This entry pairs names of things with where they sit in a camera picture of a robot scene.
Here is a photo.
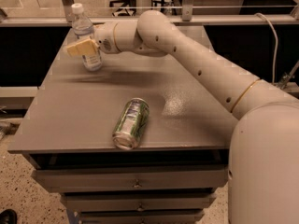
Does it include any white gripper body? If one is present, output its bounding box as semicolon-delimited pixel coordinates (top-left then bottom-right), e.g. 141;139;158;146
94;21;120;54

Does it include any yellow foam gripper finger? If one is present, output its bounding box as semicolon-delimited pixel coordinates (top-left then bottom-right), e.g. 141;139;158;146
65;38;99;57

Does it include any clear plastic water bottle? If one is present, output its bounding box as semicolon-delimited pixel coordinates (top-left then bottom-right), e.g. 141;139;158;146
71;3;102;72

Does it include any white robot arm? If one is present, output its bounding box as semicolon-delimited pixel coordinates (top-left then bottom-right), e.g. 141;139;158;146
66;10;299;224

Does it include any black office chair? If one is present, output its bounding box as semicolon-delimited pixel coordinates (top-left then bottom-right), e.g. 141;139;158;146
109;0;136;16

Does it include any lying green soda can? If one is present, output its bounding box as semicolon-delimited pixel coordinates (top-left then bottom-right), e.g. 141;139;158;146
112;98;150;150

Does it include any grey drawer cabinet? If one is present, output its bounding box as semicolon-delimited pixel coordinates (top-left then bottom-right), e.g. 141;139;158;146
7;26;241;224

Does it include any black shoe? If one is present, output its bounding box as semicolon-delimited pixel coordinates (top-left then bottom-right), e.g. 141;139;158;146
0;209;17;224

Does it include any metal railing frame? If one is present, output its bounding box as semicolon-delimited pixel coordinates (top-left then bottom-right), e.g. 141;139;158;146
0;0;299;26

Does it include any white cable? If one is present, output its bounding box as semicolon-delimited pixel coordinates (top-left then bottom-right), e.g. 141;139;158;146
254;12;279;85

